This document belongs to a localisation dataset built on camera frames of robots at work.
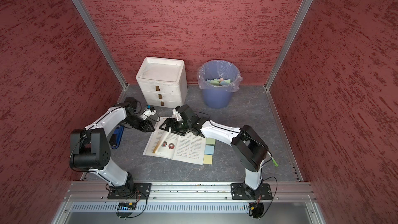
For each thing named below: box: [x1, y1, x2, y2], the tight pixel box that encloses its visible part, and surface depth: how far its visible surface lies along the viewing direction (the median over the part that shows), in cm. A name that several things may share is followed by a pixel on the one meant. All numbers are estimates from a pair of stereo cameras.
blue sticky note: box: [204, 145, 215, 155], surface depth 89 cm
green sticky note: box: [205, 137, 216, 145], surface depth 92 cm
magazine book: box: [143, 116, 206, 166], surface depth 88 cm
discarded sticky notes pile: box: [206, 77, 232, 86], surface depth 106 cm
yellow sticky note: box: [203, 154, 213, 165], surface depth 87 cm
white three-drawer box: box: [135, 56, 188, 109], surface depth 98 cm
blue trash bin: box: [202, 60, 239, 109], surface depth 100 cm
